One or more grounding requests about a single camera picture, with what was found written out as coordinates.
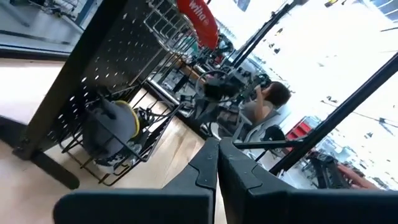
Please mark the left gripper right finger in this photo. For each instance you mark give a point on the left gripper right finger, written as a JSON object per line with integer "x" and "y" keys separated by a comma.
{"x": 248, "y": 199}

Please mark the red storage bins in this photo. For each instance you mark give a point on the red storage bins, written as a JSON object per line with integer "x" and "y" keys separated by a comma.
{"x": 299, "y": 130}

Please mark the black metal pegboard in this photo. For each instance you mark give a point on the black metal pegboard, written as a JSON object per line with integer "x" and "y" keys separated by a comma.
{"x": 118, "y": 56}

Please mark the person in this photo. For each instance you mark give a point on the person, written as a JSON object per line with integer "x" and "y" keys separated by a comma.
{"x": 267, "y": 102}

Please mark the grey cloth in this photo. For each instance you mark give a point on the grey cloth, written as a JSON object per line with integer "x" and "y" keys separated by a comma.
{"x": 112, "y": 127}

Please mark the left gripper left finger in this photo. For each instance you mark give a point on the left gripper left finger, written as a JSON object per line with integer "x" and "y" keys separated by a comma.
{"x": 186, "y": 199}

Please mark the grey office chair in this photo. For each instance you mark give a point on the grey office chair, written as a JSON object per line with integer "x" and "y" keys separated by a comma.
{"x": 264, "y": 127}

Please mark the person's forearm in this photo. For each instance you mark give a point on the person's forearm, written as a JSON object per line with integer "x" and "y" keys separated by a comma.
{"x": 356, "y": 179}

